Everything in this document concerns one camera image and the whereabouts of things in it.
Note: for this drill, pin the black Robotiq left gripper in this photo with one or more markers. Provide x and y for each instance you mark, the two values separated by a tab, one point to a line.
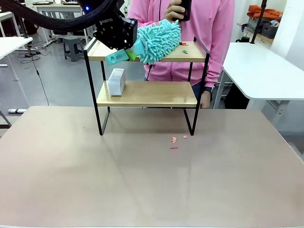
110	31

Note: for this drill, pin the teal microfiber duster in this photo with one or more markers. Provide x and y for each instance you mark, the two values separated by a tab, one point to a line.
159	40

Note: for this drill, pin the black handheld device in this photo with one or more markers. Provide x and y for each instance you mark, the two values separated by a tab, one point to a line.
186	9

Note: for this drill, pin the person right forearm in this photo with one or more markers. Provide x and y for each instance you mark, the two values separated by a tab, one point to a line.
147	21

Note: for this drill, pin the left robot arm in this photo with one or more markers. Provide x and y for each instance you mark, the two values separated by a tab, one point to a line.
95	6

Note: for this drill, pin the person left forearm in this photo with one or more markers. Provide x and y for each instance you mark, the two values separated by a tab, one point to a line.
217	64

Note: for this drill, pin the person right hand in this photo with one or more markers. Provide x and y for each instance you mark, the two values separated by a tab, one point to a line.
173	10

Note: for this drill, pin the person left hand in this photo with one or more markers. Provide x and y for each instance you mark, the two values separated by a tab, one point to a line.
205	99

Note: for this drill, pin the white cardboard box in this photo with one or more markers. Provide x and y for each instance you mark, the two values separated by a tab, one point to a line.
116	82

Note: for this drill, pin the green paper scrap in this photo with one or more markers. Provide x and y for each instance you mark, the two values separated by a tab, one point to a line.
185	51

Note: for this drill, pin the grey plastic stool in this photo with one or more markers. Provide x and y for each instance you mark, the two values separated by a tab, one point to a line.
72	47

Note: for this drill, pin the person in pink hoodie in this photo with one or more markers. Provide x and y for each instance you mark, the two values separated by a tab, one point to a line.
209	28

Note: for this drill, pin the black wristwatch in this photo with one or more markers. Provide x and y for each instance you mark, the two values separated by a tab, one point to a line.
208	89

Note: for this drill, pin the white background desk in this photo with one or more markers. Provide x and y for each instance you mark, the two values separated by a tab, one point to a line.
59	7

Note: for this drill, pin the long red paper scrap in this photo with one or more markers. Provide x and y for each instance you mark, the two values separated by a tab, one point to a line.
174	148

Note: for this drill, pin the white side table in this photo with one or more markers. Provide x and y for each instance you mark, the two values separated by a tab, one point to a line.
9	46

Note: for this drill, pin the white power strip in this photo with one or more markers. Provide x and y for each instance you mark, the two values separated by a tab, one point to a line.
17	110

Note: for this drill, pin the large white round-cornered table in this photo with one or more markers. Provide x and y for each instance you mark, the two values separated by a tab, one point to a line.
259	69

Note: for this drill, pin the black stand pole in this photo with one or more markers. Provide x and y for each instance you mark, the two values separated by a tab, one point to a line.
258	21

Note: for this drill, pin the orange cloth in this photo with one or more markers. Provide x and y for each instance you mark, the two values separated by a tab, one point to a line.
263	11

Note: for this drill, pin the black plastic crate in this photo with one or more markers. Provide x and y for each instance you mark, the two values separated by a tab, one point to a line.
269	30

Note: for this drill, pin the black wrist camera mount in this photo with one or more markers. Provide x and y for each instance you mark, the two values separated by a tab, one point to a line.
130	32

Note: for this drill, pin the black frame wooden shelf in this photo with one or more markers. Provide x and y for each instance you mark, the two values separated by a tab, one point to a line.
152	93

